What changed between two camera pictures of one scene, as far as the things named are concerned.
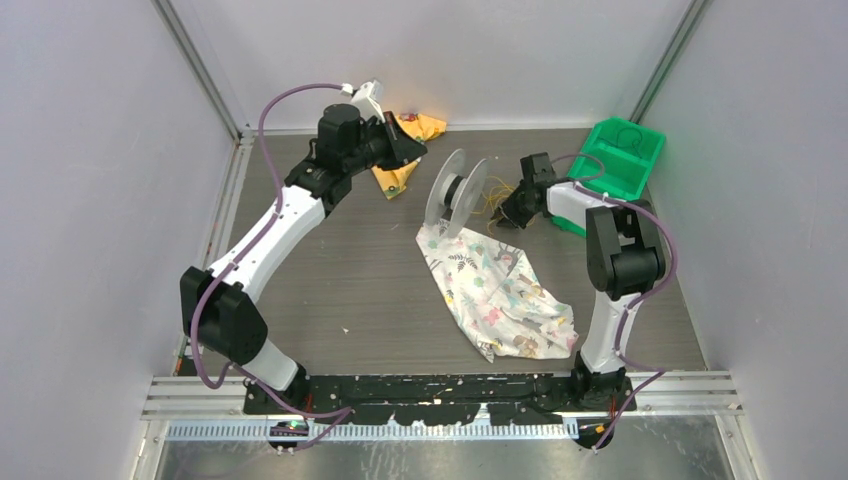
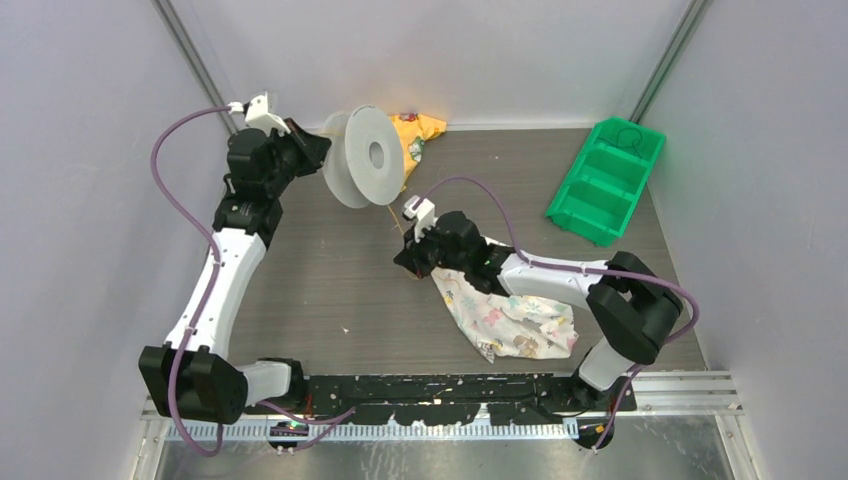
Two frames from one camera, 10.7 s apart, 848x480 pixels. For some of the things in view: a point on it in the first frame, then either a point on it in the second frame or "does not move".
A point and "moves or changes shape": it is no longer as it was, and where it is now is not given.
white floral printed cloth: x=496 y=298 does not move
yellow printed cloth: x=393 y=181 does not move
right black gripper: x=511 y=217 → x=413 y=254
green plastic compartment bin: x=615 y=161 does not move
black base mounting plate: x=427 y=400 does not move
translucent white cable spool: x=453 y=195 moves or changes shape
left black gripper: x=402 y=147 → x=312 y=148
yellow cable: x=498 y=191 → x=400 y=227
